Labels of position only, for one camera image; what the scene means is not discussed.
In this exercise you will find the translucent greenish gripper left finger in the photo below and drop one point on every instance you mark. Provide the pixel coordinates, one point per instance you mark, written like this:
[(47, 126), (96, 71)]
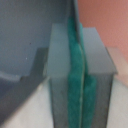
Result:
[(65, 69)]

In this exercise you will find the grey toy pot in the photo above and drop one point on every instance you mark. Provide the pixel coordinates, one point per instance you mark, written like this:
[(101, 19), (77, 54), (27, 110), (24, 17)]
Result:
[(25, 34)]

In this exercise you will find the translucent greenish gripper right finger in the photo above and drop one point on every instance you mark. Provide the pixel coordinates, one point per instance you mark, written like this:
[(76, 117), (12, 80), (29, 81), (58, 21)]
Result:
[(98, 77)]

